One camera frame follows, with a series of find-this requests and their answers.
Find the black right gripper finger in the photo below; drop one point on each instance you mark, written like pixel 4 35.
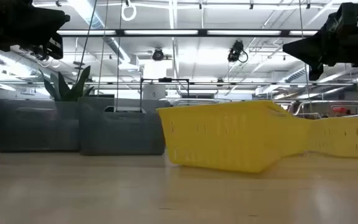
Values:
pixel 316 71
pixel 306 48

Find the yellow slotted plastic basket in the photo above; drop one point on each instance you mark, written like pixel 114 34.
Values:
pixel 222 137
pixel 343 137

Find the white LED light strip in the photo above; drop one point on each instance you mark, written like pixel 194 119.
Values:
pixel 303 32
pixel 243 32
pixel 87 32
pixel 161 32

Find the small red object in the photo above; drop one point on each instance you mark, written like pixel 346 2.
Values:
pixel 340 110

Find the green potted plant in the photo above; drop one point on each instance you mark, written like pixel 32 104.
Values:
pixel 68 88

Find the smoky gray plastic bin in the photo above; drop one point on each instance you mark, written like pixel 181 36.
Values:
pixel 36 127
pixel 120 133

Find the black round ceiling fixture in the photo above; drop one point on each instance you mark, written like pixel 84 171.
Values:
pixel 158 54

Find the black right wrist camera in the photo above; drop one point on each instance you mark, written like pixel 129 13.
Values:
pixel 343 17

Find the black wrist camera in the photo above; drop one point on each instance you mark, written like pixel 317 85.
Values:
pixel 343 17
pixel 53 46

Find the silver metal tube frame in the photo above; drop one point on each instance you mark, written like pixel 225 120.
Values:
pixel 331 101

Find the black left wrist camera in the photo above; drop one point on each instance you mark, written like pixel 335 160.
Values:
pixel 53 46

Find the black overhead camera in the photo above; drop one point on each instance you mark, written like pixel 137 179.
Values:
pixel 236 51

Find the black overhead frame bar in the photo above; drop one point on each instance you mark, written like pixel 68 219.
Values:
pixel 120 32

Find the silver ventilation duct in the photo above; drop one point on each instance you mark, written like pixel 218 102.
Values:
pixel 117 49

